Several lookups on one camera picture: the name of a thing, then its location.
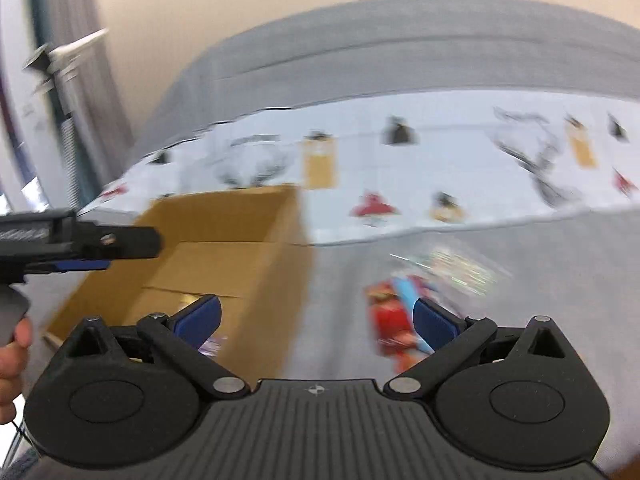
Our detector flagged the white stand with black funnel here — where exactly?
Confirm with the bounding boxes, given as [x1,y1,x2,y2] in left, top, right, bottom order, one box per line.
[22,27,111,116]

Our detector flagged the red snack packet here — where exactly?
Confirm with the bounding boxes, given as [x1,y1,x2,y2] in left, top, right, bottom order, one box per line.
[364,274,453,367]

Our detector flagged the grey bed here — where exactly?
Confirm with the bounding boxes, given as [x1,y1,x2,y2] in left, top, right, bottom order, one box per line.
[134,0,640,480]

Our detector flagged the white printed blanket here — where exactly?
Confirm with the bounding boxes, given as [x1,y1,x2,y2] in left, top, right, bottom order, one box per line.
[79,89,640,247]

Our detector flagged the purple snack packet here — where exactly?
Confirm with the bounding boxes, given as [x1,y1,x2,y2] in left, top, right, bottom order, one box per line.
[197,336,228,358]

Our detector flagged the person's left hand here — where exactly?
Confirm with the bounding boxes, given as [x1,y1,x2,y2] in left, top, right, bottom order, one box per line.
[0,318,34,427]

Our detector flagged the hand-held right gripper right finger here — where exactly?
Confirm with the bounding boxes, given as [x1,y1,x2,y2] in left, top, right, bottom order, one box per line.
[383,299,569,402]

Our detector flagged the brown cardboard box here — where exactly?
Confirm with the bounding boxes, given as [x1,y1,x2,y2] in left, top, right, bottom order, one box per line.
[42,184,315,377]

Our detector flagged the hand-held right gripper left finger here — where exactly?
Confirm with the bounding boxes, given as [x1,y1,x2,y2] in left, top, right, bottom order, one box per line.
[64,294,252,402]

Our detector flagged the clear shiny snack packet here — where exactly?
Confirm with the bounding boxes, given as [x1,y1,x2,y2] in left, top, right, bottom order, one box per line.
[389,246,512,302]

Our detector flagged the white stand with clamp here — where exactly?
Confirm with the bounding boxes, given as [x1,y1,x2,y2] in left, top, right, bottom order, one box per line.
[25,0,137,213]

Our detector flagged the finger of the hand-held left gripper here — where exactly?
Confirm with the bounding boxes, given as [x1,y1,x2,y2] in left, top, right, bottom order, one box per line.
[75,221,164,262]
[24,258,112,276]

